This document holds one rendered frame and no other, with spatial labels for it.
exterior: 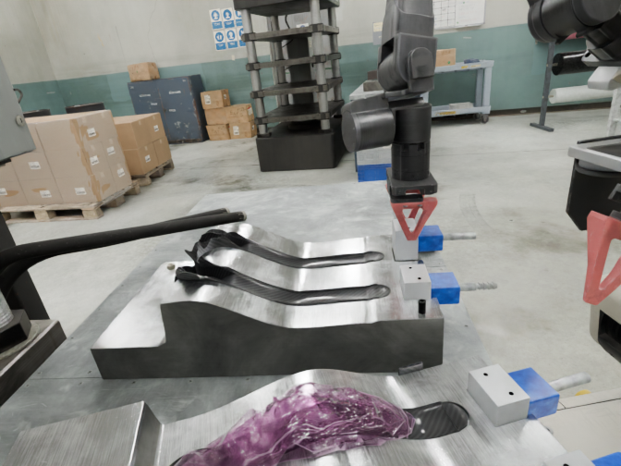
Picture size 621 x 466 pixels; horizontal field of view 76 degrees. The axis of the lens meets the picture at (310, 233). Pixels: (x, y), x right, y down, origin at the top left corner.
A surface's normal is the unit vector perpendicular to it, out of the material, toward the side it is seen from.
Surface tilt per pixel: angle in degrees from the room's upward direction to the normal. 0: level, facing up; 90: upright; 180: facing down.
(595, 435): 0
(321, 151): 90
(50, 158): 89
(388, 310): 0
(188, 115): 90
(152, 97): 90
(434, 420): 4
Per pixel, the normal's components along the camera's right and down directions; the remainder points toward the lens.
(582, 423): -0.11, -0.91
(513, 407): 0.22, 0.38
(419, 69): 0.26, 0.15
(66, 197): -0.14, 0.43
